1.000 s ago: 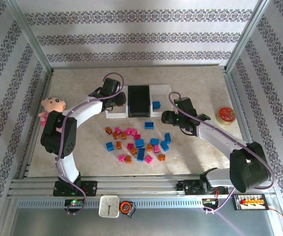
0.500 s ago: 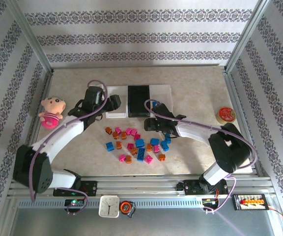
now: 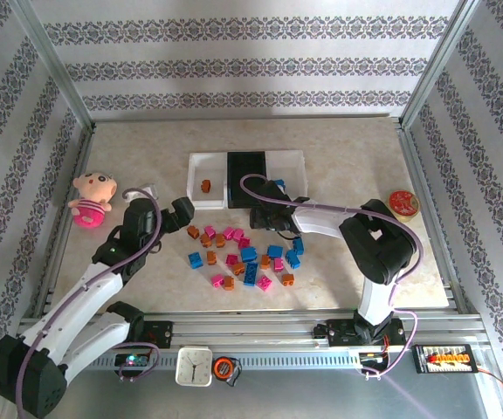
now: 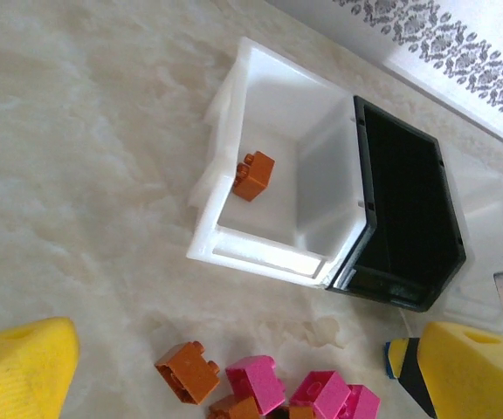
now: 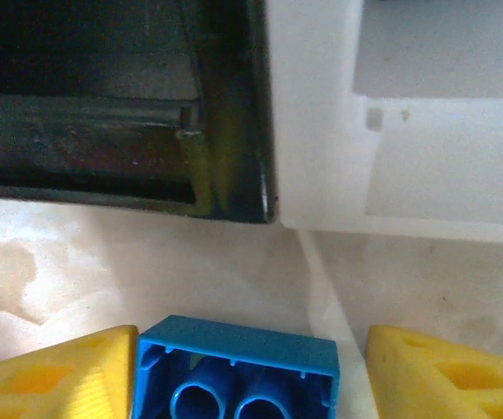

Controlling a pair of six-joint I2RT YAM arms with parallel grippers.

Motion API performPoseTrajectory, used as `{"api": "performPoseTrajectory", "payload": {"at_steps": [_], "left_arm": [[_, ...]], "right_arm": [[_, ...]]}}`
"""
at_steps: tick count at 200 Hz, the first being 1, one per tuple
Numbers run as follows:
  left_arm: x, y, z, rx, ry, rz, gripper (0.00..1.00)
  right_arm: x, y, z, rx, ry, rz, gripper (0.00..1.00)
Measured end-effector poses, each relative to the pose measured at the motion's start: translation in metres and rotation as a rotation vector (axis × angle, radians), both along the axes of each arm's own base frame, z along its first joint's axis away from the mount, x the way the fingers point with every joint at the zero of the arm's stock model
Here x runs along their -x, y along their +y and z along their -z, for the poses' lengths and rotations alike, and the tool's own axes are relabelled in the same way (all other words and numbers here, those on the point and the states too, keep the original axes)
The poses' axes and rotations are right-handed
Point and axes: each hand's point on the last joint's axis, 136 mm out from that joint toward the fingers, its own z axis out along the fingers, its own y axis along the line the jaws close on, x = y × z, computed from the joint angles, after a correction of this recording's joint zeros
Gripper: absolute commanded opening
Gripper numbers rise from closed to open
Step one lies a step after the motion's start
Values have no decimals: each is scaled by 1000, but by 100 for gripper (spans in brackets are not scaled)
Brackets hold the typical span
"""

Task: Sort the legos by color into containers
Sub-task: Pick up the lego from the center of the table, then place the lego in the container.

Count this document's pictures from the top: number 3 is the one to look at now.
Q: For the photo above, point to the pink lego brick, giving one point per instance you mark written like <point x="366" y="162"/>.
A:
<point x="210" y="230"/>
<point x="279" y="264"/>
<point x="217" y="281"/>
<point x="238" y="235"/>
<point x="232" y="259"/>
<point x="245" y="242"/>
<point x="228" y="232"/>
<point x="264" y="283"/>

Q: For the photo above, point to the orange lego brick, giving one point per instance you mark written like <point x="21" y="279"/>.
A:
<point x="211" y="257"/>
<point x="219" y="240"/>
<point x="192" y="231"/>
<point x="265" y="261"/>
<point x="238" y="269"/>
<point x="206" y="186"/>
<point x="205" y="239"/>
<point x="229" y="283"/>
<point x="288" y="279"/>

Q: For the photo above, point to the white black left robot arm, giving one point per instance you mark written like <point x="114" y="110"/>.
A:
<point x="77" y="301"/>

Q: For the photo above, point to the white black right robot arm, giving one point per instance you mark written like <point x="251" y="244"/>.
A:
<point x="378" y="244"/>

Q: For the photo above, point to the white rectangular container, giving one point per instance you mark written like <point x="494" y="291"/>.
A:
<point x="288" y="168"/>

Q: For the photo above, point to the pink plush doll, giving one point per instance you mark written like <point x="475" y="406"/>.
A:
<point x="92" y="198"/>

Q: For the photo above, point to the black rectangular container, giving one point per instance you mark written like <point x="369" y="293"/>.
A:
<point x="245" y="168"/>

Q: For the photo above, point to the long blue lego brick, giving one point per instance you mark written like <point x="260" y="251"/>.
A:
<point x="250" y="274"/>

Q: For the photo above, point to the white square container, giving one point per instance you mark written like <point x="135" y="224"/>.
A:
<point x="208" y="168"/>

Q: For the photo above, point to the round red gold tin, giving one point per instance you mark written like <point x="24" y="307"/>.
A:
<point x="403" y="204"/>

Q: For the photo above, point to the small lit circuit board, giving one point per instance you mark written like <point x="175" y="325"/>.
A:
<point x="131" y="360"/>

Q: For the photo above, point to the white square alarm clock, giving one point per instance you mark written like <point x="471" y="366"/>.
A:
<point x="194" y="366"/>

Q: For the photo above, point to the orange black tape measure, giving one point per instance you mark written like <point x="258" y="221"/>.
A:
<point x="224" y="368"/>

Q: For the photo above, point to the black power distribution board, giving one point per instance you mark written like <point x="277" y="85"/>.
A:
<point x="445" y="359"/>

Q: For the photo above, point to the aluminium front rail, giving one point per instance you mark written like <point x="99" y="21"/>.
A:
<point x="256" y="331"/>

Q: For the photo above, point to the aluminium enclosure frame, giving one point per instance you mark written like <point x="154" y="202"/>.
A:
<point x="59" y="65"/>

